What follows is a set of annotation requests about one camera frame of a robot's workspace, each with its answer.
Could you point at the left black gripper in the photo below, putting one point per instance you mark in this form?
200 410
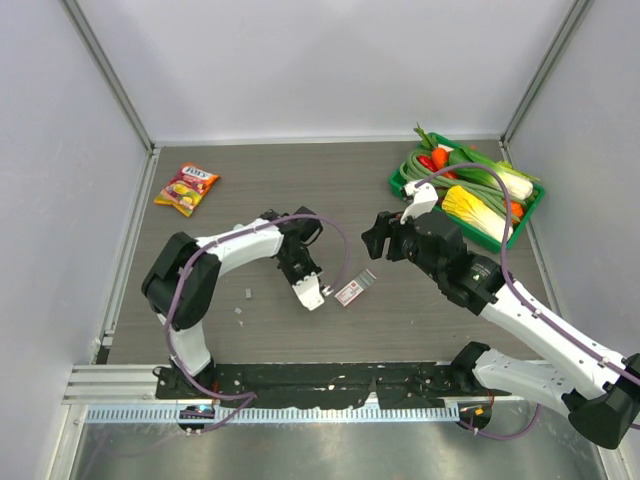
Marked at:
312 268

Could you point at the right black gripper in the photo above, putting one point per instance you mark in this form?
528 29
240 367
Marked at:
387 223

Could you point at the red staple box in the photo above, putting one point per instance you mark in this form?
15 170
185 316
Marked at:
354 288

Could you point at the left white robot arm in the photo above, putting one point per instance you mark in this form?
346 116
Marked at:
180 284

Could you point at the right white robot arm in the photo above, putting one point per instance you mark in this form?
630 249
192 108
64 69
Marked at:
595 388

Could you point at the green long beans toy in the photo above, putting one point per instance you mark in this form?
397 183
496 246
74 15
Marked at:
412 170

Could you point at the yellow napa cabbage toy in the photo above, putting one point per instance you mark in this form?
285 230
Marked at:
473 211

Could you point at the red chili pepper toy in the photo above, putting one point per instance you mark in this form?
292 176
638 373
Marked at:
428 163

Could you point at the green plastic tray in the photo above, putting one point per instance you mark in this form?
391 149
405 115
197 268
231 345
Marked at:
432 140

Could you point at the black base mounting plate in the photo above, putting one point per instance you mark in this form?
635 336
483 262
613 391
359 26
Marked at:
339 386

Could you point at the orange candy bag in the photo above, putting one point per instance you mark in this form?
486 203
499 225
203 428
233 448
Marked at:
186 189

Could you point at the small orange carrot toy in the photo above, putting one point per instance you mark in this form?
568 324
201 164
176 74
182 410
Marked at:
517 211

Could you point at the green bok choy toy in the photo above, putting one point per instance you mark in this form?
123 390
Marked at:
519 186

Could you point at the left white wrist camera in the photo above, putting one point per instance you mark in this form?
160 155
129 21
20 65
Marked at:
308 291

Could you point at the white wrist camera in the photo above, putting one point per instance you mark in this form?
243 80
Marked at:
308 291
421 197

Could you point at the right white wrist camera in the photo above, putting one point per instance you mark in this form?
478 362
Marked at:
421 197

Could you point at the white slotted cable duct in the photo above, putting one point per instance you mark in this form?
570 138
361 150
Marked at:
194 414

